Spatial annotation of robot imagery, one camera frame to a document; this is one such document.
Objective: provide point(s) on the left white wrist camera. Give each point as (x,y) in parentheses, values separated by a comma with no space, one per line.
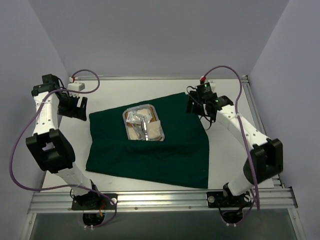
(75,85)

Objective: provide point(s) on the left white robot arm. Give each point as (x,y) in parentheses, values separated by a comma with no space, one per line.
(48,145)

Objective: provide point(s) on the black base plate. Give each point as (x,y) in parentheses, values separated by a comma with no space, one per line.
(219,199)
(93,201)

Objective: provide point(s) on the white gauze pad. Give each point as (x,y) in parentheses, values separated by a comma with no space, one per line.
(154,130)

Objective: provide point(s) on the aluminium front rail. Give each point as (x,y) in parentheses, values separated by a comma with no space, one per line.
(157,201)

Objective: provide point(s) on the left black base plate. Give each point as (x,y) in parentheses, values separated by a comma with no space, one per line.
(93,201)

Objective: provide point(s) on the aluminium right side rail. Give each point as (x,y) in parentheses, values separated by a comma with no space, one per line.
(262,132)

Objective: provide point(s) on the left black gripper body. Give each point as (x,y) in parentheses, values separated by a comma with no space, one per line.
(71,108)

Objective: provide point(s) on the aluminium rail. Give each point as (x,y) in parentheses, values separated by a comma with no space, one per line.
(262,132)
(157,201)

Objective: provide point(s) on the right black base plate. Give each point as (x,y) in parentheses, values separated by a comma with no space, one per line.
(219,199)

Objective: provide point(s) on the green surgical cloth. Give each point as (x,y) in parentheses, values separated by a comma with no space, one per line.
(181,159)

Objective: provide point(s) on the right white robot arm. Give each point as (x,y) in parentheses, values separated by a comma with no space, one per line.
(228,115)

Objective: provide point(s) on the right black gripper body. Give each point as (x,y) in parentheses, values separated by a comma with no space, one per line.
(196,105)

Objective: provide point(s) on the silver instrument tray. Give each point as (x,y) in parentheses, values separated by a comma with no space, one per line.
(130,130)

